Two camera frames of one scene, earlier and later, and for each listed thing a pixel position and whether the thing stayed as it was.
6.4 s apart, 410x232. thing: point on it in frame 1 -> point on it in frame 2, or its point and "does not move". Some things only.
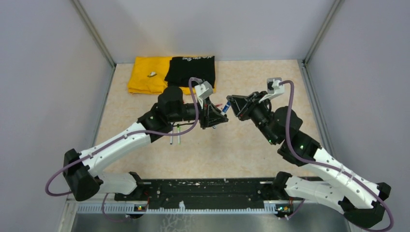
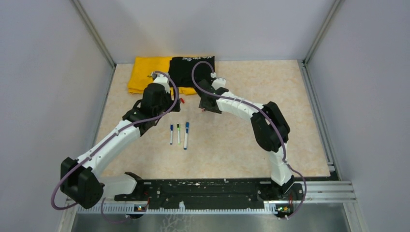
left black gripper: [205, 118] -> [170, 101]
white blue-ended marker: [171, 137] does not move
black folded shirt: [182, 68] does not move
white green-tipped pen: [179, 136] does not move
